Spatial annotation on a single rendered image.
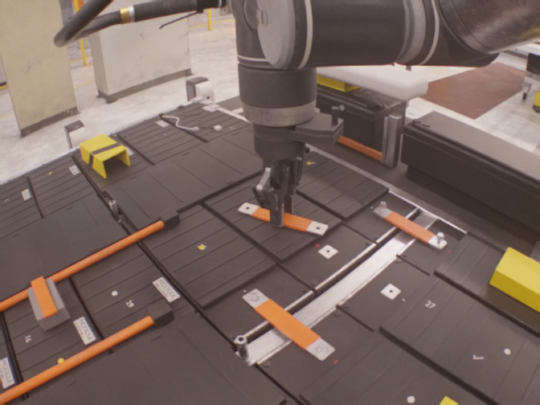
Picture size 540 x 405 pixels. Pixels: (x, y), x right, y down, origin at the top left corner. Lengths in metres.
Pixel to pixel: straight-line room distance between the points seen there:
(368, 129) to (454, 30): 0.53
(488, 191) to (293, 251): 0.39
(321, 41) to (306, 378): 0.36
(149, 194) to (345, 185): 0.37
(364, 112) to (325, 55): 0.53
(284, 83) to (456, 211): 0.43
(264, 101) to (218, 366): 0.33
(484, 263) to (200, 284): 0.44
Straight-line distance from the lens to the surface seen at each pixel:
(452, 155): 0.78
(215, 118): 1.08
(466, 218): 0.77
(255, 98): 0.53
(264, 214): 0.68
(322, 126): 0.54
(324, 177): 0.79
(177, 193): 0.76
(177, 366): 0.49
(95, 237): 0.71
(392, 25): 0.37
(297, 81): 0.52
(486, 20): 0.36
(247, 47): 0.52
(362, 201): 0.73
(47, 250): 0.73
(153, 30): 4.99
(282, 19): 0.33
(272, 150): 0.57
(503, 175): 0.75
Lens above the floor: 1.41
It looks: 34 degrees down
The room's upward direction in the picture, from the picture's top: 3 degrees counter-clockwise
